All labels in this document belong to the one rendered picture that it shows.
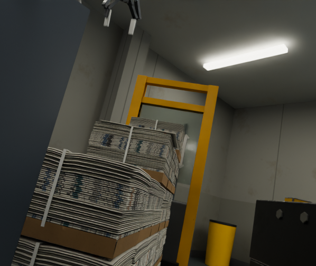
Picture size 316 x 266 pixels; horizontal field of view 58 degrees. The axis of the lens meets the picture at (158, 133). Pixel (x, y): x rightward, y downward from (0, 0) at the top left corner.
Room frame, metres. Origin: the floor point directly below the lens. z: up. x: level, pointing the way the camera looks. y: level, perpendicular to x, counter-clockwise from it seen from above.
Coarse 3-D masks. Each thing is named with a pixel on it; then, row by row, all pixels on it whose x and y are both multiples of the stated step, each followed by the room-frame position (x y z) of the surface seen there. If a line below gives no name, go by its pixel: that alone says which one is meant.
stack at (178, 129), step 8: (136, 120) 1.91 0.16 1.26; (144, 120) 1.90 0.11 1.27; (152, 120) 1.89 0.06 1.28; (152, 128) 1.89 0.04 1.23; (160, 128) 1.88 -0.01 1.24; (168, 128) 1.87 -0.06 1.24; (176, 128) 1.86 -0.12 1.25; (176, 136) 1.86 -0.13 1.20; (184, 136) 2.12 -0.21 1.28; (176, 160) 1.86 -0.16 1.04; (176, 168) 1.92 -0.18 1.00; (176, 176) 2.01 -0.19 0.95; (168, 200) 1.85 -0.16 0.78; (168, 208) 1.94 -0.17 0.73; (168, 216) 2.00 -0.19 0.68; (160, 248) 1.96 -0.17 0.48; (160, 256) 2.05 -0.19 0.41; (160, 264) 2.13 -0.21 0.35
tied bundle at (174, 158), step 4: (172, 152) 1.56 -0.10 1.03; (172, 156) 1.56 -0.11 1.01; (176, 156) 1.74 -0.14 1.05; (172, 160) 1.61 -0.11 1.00; (172, 164) 1.65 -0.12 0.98; (172, 168) 1.70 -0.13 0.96; (172, 172) 1.69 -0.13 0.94; (168, 176) 1.56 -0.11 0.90; (172, 176) 1.74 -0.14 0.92; (172, 180) 1.79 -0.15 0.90
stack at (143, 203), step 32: (64, 160) 0.74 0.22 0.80; (96, 160) 0.72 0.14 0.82; (64, 192) 0.73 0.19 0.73; (96, 192) 0.72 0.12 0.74; (128, 192) 0.73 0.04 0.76; (160, 192) 1.36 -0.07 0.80; (64, 224) 0.73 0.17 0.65; (96, 224) 0.71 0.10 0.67; (128, 224) 0.80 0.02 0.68; (32, 256) 0.73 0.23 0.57; (64, 256) 0.72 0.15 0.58; (96, 256) 0.73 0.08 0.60; (128, 256) 0.88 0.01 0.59
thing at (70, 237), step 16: (32, 224) 0.74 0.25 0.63; (48, 224) 0.73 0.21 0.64; (160, 224) 1.58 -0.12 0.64; (48, 240) 0.73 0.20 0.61; (64, 240) 0.72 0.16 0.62; (80, 240) 0.72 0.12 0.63; (96, 240) 0.71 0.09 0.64; (112, 240) 0.70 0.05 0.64; (128, 240) 0.84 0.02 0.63; (112, 256) 0.70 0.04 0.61
